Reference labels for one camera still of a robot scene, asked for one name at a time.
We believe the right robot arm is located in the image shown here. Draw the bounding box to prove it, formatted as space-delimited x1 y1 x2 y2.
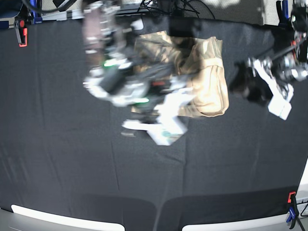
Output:
82 0 194 146

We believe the aluminium frame rail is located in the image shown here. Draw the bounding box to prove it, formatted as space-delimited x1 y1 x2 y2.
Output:
41 0 166 21

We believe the white tape patch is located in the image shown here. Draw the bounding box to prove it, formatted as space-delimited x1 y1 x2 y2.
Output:
130 18 144 30

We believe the front right orange clamp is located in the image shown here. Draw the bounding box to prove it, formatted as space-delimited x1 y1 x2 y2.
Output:
287 191 296 203

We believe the left rear blue clamp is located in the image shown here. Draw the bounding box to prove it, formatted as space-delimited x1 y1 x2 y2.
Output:
29 0 42 24

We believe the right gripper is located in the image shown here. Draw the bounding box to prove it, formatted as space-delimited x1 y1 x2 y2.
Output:
83 62 195 146

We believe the orange clamp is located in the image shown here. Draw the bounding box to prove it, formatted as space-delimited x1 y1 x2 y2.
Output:
14 19 27 47
287 191 296 203

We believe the right rear blue clamp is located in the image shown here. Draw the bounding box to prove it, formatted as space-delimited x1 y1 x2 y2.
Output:
276 0 292 30

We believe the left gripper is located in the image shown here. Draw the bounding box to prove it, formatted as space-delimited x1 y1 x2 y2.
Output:
247 55 308 120

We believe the camouflage t-shirt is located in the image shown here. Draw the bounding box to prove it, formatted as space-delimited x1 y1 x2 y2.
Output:
134 31 229 118

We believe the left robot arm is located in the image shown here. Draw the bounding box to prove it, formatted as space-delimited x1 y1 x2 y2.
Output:
246 0 308 120

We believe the left rear orange clamp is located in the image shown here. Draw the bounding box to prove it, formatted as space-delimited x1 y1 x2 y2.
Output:
14 19 27 47

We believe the black cable loop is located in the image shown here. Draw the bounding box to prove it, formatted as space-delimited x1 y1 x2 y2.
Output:
21 0 75 14

